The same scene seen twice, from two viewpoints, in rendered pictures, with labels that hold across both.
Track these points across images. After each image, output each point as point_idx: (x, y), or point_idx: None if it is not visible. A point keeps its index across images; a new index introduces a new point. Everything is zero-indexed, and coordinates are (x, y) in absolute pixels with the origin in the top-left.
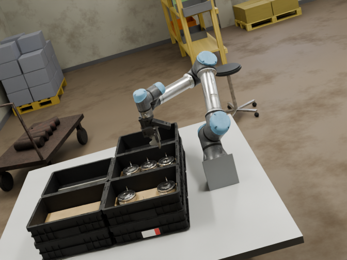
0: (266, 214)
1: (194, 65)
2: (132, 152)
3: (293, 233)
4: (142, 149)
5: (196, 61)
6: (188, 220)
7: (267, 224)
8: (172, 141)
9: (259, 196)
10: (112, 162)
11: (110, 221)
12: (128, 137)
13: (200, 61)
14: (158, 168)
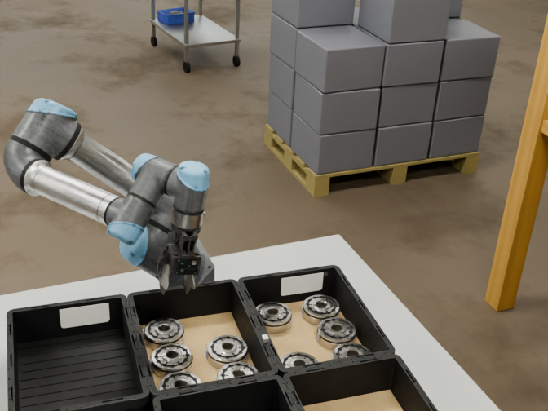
0: (292, 259)
1: (50, 133)
2: (147, 360)
3: (335, 240)
4: (138, 345)
5: (54, 120)
6: None
7: (316, 258)
8: (125, 300)
9: (245, 266)
10: (189, 388)
11: None
12: (15, 407)
13: (70, 114)
14: (248, 301)
